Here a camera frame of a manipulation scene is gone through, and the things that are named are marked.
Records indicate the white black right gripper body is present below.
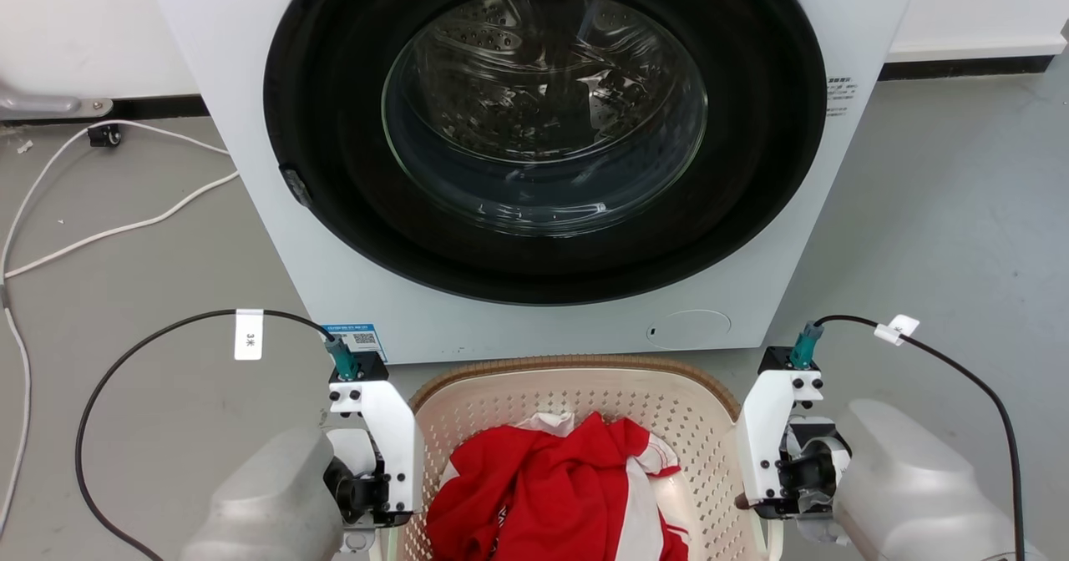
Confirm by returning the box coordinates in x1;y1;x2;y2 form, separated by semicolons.
736;368;854;522

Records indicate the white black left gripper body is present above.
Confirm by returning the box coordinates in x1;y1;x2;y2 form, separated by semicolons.
323;380;424;553

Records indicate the beige perforated laundry basket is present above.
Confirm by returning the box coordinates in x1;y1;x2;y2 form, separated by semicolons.
396;355;784;561

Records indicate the blue QR sticker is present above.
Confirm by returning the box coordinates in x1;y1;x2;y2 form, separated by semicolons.
322;322;389;364

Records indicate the round white filter cover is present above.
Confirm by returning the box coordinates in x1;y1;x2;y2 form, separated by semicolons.
646;308;733;351

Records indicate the red and white garment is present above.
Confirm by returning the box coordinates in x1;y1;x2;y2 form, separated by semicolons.
425;412;691;561

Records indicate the black round washer door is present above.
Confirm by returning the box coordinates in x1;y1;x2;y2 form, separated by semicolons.
263;0;828;306

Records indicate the steel washer drum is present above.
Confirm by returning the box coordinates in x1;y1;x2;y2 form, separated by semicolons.
382;0;709;237

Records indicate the white front-load washing machine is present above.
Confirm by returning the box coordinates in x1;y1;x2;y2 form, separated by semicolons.
139;0;927;366

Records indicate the teal left cable plug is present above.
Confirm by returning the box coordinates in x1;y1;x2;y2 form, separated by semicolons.
325;336;361;382

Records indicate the teal cable plug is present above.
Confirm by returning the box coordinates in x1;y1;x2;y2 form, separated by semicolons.
325;336;361;382
791;321;826;371

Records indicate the teal right cable plug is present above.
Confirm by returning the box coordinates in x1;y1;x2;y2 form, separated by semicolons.
791;321;826;371

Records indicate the white paper cable tag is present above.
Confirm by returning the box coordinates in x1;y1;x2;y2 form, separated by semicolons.
234;308;265;362
874;314;921;347

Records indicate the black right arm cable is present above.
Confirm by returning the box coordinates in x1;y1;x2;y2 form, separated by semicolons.
813;315;1026;561

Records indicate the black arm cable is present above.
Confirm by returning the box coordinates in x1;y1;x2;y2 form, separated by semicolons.
813;315;1026;561
75;309;337;561

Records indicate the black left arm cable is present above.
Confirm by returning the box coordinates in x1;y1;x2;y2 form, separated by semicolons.
75;309;337;561

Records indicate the white floor cable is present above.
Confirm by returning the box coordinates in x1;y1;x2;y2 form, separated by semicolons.
0;119;241;538

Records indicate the grey metal bracket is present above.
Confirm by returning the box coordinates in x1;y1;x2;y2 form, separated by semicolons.
0;82;114;121

